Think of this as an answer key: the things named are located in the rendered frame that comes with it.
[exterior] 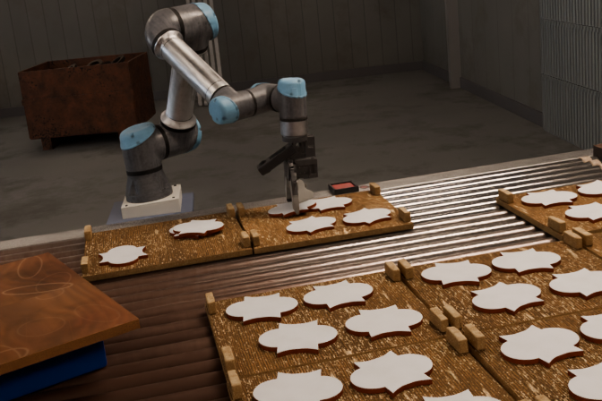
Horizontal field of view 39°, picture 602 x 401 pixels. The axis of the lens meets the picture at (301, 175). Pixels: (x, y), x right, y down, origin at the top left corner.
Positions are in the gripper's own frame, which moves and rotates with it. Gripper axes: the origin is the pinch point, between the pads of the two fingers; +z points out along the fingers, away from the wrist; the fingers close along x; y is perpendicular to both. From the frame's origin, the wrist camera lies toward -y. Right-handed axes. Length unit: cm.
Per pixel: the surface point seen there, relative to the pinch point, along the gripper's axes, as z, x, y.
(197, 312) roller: 5, -54, -31
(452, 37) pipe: 19, 677, 309
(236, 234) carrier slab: 2.2, -11.8, -17.0
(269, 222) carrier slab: 1.7, -6.3, -7.4
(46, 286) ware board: -6, -58, -60
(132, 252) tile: 2.4, -16.8, -43.6
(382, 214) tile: -0.4, -17.6, 20.9
